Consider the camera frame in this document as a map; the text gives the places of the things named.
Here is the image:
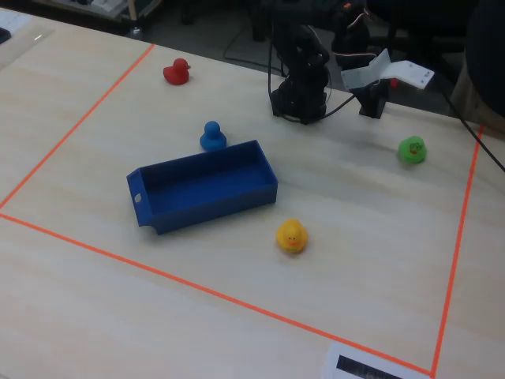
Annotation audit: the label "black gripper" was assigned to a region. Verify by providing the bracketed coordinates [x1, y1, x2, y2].
[331, 11, 371, 104]

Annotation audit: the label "green rubber duck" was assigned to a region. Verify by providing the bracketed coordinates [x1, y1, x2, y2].
[397, 135, 428, 165]

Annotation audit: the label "blue rubber duck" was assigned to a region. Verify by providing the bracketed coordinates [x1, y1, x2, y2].
[199, 120, 227, 152]

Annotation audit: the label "yellow rubber duck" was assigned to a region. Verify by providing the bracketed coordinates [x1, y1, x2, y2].
[275, 219, 309, 254]

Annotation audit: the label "red rubber duck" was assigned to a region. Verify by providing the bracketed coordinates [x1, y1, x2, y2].
[163, 58, 193, 86]

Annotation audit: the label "blue plastic box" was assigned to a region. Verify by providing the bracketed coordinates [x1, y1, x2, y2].
[125, 139, 279, 236]

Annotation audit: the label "black clamp with red knob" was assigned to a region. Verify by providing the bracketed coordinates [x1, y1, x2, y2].
[357, 77, 399, 119]

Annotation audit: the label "black office chair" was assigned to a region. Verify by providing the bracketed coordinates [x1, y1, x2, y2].
[366, 0, 474, 56]

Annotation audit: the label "orange tape strip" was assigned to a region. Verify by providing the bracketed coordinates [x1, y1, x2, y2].
[0, 212, 435, 376]
[430, 125, 485, 376]
[0, 43, 155, 210]

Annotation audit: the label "white paper label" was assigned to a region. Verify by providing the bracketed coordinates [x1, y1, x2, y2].
[320, 341, 432, 379]

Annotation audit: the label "white paper sheets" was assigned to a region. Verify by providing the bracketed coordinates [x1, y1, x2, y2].
[0, 7, 32, 40]

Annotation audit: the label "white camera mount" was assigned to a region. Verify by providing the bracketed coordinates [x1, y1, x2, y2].
[340, 48, 436, 92]

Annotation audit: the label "thick black cable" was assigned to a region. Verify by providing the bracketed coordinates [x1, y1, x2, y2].
[441, 88, 505, 173]

